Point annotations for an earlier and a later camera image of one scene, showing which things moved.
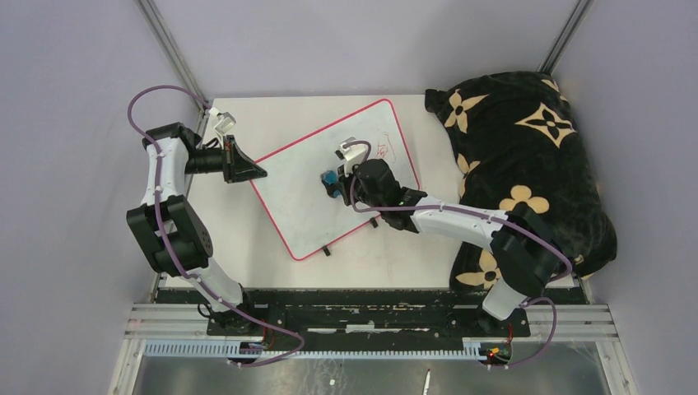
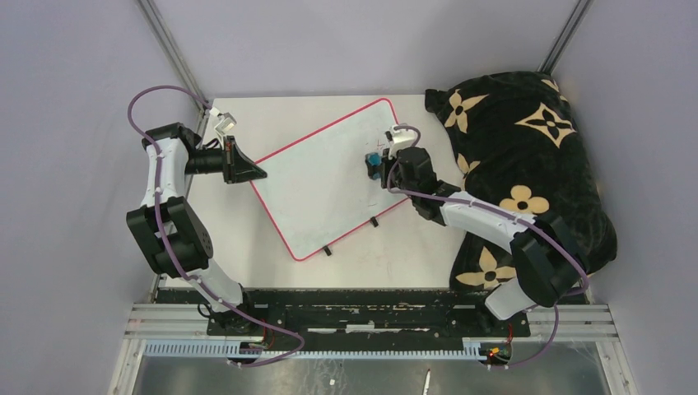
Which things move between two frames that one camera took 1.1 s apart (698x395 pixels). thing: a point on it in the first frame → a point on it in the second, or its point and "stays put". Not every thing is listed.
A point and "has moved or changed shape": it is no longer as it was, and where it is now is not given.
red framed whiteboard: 300,209 stays put
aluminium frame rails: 566,322 stays put
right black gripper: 345,183 → 385,154
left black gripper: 236,166 stays put
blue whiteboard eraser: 329,178 has moved or changed shape
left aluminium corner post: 174,48 stays put
